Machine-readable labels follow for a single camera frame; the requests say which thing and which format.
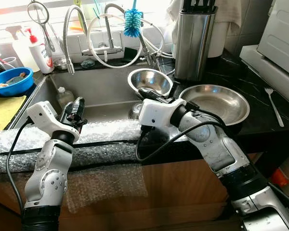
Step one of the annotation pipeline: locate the stainless steel sink basin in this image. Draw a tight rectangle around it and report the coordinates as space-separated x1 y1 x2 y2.
19 72 174 141

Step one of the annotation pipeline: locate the steel knife block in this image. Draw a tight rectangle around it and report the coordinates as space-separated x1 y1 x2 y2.
173 0 219 82

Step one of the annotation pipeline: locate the clear plastic bottle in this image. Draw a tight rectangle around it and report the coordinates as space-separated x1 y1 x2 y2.
55 86 76 109

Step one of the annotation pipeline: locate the flexible steel spring faucet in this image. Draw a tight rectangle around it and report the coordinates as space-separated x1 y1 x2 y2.
62 4 90 76

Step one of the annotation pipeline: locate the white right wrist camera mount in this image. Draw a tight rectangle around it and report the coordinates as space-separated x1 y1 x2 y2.
138 97 186 128

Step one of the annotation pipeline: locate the yellow cloth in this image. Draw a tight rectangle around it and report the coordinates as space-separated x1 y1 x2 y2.
0 94 31 136

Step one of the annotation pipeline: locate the green scrub sponge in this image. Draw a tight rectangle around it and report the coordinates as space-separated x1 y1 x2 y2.
79 58 96 69

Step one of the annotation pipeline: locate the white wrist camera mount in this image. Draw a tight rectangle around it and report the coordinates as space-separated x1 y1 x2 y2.
138 97 186 128
26 100 73 143

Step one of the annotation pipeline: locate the clear bubble wrap sheet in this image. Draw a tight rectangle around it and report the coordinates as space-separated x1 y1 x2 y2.
0 119 148 213

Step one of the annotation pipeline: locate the blue bottle brush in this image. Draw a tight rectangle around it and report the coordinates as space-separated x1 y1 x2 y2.
123 0 145 39

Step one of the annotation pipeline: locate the medium steel bowl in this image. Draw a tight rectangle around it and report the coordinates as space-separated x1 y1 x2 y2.
127 68 174 97

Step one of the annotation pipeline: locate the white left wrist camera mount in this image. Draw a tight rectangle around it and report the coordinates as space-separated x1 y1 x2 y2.
26 100 73 143

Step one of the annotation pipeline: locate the white spray bottle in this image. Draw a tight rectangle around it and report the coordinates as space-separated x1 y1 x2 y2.
5 25 39 73

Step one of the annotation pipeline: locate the chrome gooseneck faucet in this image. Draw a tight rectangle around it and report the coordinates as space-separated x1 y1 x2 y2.
91 2 129 61

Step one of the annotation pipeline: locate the small upturned steel bowl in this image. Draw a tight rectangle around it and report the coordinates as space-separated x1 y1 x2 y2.
127 102 145 120

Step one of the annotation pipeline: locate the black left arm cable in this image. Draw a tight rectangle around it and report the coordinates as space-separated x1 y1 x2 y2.
5 117 32 215

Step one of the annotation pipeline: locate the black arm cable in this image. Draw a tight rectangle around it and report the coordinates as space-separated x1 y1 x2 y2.
5 117 32 215
134 120 227 162

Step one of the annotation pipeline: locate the white round container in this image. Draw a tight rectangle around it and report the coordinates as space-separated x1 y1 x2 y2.
209 19 230 59

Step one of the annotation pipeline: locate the white appliance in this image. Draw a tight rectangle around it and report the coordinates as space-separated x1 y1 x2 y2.
239 0 289 97

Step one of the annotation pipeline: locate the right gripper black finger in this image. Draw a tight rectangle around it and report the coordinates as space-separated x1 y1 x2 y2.
137 88 164 99

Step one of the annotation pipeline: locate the hanging metal wire strainer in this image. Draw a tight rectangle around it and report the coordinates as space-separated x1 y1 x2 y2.
26 0 56 54

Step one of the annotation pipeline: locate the white red pump soap bottle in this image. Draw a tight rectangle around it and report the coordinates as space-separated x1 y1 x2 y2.
25 27 54 75

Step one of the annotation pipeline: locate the white looped hose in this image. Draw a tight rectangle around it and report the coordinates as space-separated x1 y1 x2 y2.
85 13 165 69

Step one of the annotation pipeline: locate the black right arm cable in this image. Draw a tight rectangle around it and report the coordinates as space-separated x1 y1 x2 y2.
134 120 227 162

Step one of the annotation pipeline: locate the blue plastic bowl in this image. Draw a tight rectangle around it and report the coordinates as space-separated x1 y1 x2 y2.
0 67 35 97

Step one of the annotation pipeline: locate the small steel cup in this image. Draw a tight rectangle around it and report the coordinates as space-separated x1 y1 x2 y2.
52 56 68 71

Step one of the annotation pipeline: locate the small orange object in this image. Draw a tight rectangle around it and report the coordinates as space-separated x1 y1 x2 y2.
270 167 289 189

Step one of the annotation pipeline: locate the wooden base cabinet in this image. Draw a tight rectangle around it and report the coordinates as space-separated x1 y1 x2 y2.
0 158 261 231

